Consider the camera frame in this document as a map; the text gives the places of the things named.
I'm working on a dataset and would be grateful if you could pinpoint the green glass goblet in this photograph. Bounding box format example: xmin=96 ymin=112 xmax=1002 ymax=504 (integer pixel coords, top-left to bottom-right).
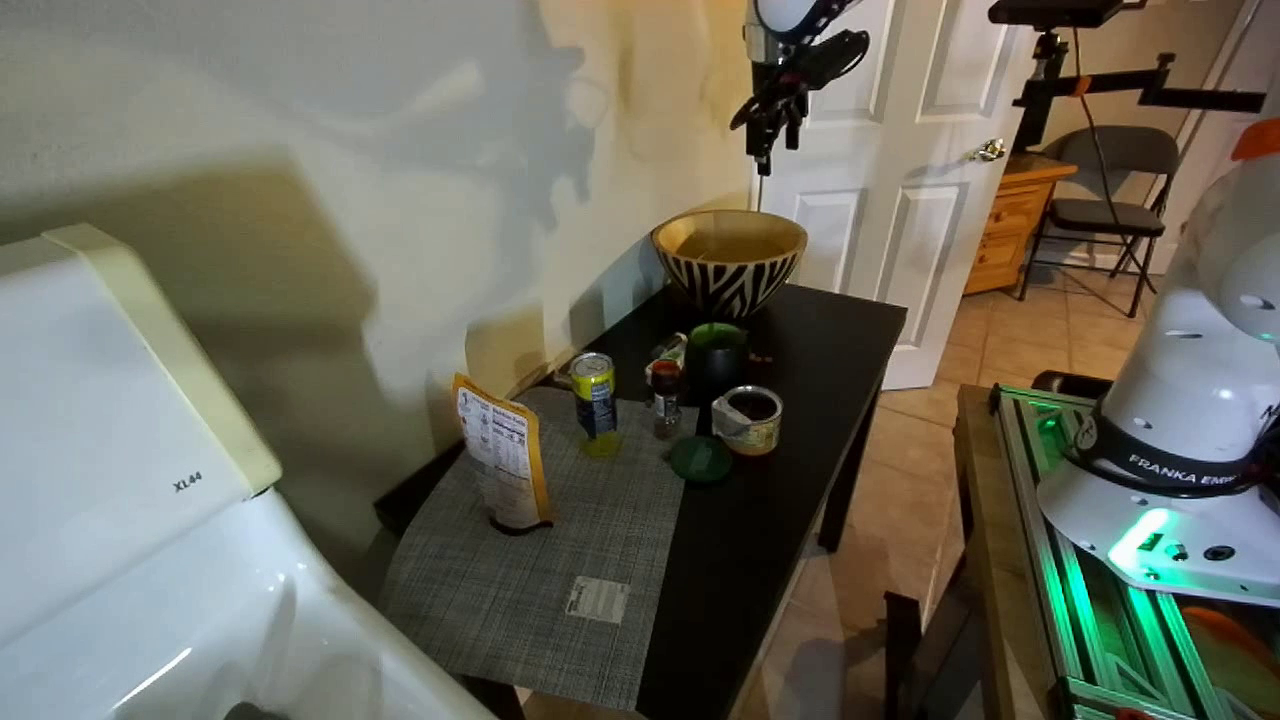
xmin=665 ymin=321 xmax=757 ymax=489

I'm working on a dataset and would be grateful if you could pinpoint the wide orange arm strap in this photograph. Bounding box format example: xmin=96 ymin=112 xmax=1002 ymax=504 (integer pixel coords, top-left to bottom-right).
xmin=1232 ymin=114 xmax=1280 ymax=167

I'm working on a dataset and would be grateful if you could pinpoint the black camera tripod boom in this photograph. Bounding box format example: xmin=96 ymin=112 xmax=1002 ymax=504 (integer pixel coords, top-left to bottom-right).
xmin=986 ymin=0 xmax=1273 ymax=159

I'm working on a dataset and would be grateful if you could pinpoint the grey woven placemat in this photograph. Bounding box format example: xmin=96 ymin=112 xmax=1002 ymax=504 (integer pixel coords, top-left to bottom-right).
xmin=381 ymin=381 xmax=694 ymax=714

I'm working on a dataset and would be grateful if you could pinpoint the aluminium rail robot table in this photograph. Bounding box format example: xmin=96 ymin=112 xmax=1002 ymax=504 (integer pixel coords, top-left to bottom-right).
xmin=954 ymin=381 xmax=1280 ymax=720

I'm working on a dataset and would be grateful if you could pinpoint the wooden dresser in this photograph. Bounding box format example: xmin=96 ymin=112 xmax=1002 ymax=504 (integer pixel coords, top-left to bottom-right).
xmin=961 ymin=154 xmax=1079 ymax=299

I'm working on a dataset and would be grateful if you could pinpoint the zebra pattern wooden bowl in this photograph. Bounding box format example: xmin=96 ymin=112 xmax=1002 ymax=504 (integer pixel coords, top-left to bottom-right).
xmin=647 ymin=205 xmax=813 ymax=321

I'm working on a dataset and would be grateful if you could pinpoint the black stand post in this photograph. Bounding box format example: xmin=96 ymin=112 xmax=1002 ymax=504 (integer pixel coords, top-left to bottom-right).
xmin=876 ymin=586 xmax=927 ymax=720

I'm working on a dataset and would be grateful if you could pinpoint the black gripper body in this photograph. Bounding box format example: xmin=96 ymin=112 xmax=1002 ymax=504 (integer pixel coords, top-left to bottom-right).
xmin=757 ymin=29 xmax=873 ymax=125

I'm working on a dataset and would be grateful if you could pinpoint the white gas stove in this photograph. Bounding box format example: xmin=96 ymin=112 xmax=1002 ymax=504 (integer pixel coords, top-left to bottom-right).
xmin=0 ymin=220 xmax=494 ymax=720

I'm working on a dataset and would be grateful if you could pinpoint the grey folding chair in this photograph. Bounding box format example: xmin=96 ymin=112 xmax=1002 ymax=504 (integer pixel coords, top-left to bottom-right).
xmin=1016 ymin=125 xmax=1185 ymax=321

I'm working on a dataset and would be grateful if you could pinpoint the white panel door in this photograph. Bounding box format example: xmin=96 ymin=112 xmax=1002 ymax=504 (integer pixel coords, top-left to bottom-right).
xmin=750 ymin=0 xmax=1054 ymax=395

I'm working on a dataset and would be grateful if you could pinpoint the small red capped bottle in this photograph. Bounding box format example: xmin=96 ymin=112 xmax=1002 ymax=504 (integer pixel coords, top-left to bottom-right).
xmin=642 ymin=352 xmax=689 ymax=443

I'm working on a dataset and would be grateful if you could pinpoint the black side table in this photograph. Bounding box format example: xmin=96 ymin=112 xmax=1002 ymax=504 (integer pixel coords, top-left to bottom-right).
xmin=373 ymin=280 xmax=913 ymax=720

